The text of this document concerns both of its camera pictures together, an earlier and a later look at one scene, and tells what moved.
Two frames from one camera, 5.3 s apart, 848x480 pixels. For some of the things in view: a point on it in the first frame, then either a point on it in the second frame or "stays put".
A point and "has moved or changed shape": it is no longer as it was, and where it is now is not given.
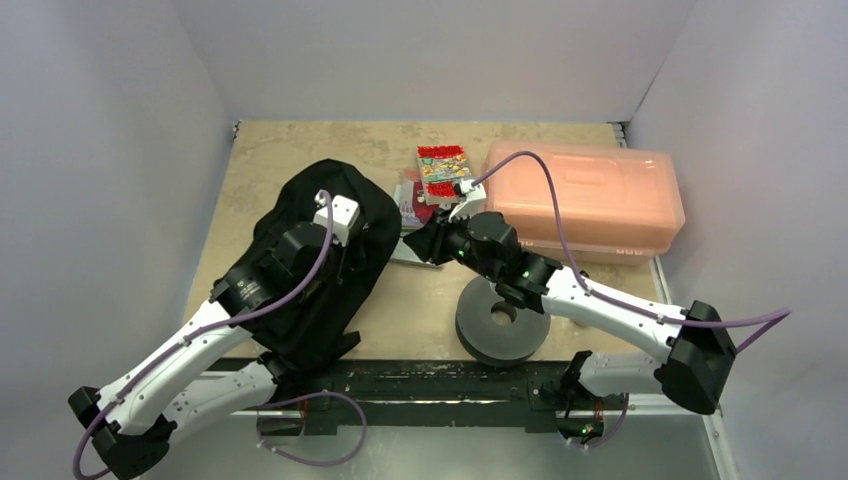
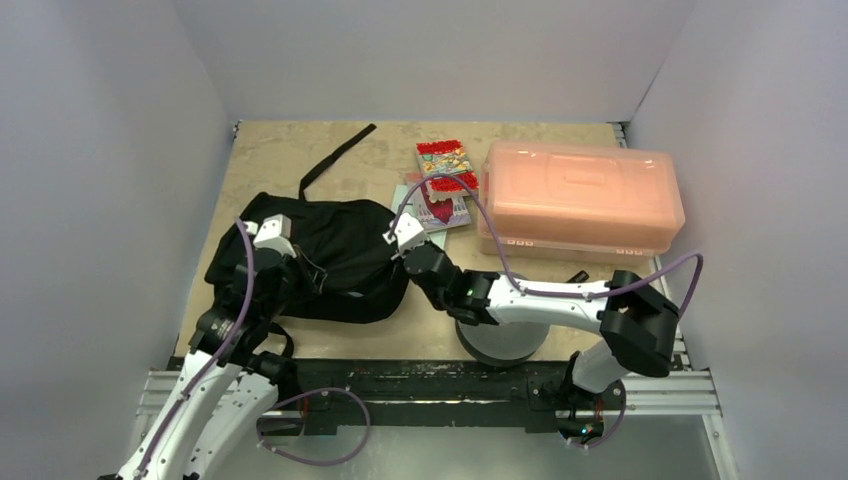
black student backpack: x=317 y=327 has moved or changed shape
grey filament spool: x=489 y=341 stays put
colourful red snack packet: x=442 y=166 stays put
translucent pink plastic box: x=619 y=204 stays put
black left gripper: x=339 y=253 -> x=303 y=287
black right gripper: x=444 y=235 -> x=416 y=258
